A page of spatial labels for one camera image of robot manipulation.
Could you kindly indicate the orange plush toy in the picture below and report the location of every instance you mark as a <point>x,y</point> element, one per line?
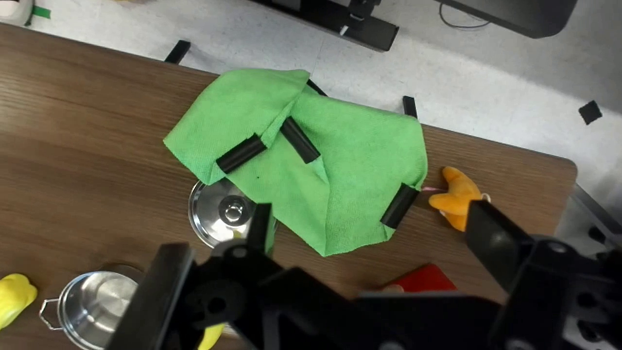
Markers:
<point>457,194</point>

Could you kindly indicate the green tape strip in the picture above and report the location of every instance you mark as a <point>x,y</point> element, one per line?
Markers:
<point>42,12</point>

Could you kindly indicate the black equipment base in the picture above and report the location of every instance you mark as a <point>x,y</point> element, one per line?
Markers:
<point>354,24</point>

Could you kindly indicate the grey metal frame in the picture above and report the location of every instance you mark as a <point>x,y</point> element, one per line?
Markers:
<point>595,206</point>

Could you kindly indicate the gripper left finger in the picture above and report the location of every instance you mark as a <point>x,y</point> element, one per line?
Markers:
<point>163,291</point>

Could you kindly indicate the black rounded housing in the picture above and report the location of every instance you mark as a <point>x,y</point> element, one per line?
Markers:
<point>525,14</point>

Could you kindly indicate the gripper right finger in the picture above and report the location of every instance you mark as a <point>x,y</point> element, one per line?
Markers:
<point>544,282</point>

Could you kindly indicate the black tape piece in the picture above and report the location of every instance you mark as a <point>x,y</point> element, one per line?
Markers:
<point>409,106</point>
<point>590,112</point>
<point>316,87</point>
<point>177,51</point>

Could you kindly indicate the small steel pot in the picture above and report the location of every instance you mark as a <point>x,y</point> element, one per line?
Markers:
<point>95,306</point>

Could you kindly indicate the green cloth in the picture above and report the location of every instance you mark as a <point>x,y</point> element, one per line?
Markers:
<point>359,160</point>

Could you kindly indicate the yellow plush toy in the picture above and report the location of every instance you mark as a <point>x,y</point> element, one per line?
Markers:
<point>14,296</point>

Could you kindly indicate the white object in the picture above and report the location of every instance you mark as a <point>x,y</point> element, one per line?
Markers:
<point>14,9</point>

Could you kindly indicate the steel pot lid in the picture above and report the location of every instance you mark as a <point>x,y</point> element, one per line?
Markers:
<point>214,214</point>

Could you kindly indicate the yellow plastic toy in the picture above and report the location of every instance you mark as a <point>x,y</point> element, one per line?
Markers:
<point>210,336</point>

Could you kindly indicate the red block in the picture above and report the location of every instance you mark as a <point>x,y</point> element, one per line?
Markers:
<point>425,279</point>

